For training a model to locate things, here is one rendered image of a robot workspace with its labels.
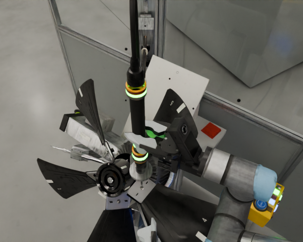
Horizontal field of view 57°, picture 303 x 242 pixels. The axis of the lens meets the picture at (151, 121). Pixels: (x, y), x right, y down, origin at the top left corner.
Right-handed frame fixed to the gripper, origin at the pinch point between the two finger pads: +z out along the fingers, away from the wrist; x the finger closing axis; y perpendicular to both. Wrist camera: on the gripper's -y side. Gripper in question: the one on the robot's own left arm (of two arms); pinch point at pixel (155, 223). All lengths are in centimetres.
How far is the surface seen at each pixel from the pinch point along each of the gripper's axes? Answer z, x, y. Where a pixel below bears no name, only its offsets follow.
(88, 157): 29.6, 4.9, 26.9
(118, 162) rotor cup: 18.0, -8.6, 11.2
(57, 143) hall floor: 114, 108, 95
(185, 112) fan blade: 23.6, -25.2, -12.4
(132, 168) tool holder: 11.5, -14.9, 5.0
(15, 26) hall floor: 305, 98, 187
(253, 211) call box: 7.7, 15.3, -35.2
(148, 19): 76, -26, -2
